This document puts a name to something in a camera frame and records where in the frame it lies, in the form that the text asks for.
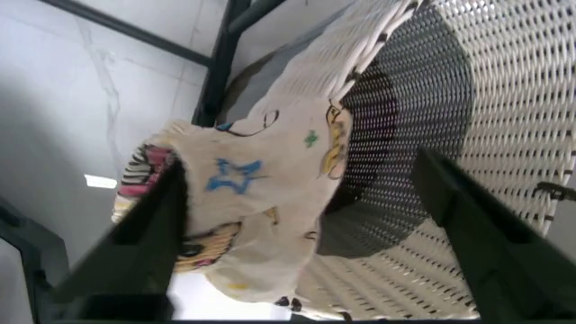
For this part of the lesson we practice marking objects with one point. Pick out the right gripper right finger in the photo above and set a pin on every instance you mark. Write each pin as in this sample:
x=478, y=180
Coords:
x=495, y=252

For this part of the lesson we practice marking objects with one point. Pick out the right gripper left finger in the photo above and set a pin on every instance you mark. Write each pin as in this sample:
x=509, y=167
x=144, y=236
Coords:
x=135, y=252

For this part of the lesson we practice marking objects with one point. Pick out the cream printed garment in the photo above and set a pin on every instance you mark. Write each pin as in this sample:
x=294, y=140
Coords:
x=270, y=180

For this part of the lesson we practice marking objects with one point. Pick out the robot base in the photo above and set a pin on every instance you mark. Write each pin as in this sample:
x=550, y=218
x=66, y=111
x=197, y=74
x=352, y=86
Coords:
x=45, y=261

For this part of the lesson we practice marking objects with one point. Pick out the white laundry basket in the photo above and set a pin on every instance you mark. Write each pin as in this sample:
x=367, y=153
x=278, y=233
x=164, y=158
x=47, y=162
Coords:
x=495, y=90

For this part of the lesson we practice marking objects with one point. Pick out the black clothes rack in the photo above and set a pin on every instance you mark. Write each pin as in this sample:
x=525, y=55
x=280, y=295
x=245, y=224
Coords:
x=220, y=58

